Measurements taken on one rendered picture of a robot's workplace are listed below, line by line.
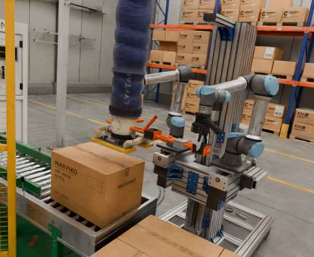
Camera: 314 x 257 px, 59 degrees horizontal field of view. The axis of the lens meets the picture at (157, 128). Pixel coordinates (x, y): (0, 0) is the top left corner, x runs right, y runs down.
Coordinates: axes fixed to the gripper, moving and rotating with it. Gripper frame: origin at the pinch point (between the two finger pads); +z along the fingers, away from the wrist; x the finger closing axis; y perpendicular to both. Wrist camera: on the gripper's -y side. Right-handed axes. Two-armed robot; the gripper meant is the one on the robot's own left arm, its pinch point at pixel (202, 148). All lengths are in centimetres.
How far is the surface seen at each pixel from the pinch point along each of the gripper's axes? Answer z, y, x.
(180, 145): 1.2, 12.5, 3.9
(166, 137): -0.9, 22.4, 3.8
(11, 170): 42, 120, 49
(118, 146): 11, 52, 14
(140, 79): -32, 51, 1
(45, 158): 64, 178, -13
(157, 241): 70, 19, 4
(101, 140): 11, 67, 15
